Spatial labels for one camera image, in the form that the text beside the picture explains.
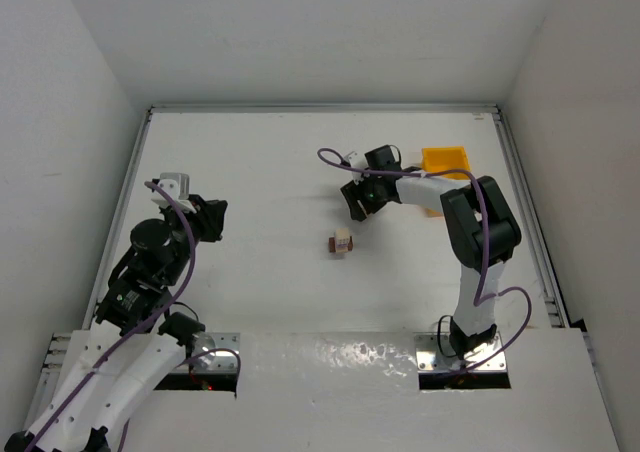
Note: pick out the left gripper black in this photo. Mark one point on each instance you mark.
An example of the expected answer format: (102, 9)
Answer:
(204, 217)

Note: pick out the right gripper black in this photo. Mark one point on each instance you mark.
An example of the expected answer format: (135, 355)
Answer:
(361, 198)

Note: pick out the light wood cube block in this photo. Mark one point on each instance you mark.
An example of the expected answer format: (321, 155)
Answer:
(342, 236)

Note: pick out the dark brown wood block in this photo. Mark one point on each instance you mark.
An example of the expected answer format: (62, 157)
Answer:
(331, 245)

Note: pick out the yellow plastic bin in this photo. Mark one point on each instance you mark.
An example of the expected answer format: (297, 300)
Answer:
(438, 159)

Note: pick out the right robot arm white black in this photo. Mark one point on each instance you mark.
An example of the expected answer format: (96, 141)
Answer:
(481, 227)

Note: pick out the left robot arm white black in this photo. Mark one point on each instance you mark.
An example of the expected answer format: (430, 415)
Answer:
(135, 339)

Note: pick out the white front cover board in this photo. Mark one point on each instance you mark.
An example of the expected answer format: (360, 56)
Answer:
(360, 392)

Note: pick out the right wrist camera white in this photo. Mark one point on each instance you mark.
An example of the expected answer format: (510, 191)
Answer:
(351, 159)

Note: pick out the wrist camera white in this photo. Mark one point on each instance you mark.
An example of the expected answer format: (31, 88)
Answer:
(351, 159)
(176, 185)

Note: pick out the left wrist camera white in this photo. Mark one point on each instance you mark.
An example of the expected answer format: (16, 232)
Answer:
(176, 185)

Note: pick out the aluminium frame rail back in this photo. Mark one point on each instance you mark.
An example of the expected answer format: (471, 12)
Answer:
(329, 107)

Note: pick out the aluminium frame rail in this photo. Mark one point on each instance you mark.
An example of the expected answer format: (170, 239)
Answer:
(329, 107)
(107, 257)
(551, 292)

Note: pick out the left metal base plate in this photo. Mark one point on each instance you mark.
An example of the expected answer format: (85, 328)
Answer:
(214, 354)

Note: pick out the metal base plate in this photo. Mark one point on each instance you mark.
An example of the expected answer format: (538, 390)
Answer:
(214, 354)
(434, 354)

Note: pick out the aluminium frame rail left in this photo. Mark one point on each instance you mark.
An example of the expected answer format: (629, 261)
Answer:
(107, 257)

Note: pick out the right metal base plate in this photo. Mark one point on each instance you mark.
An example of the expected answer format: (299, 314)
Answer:
(434, 354)

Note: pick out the aluminium frame rail right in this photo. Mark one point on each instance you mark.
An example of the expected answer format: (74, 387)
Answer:
(551, 292)

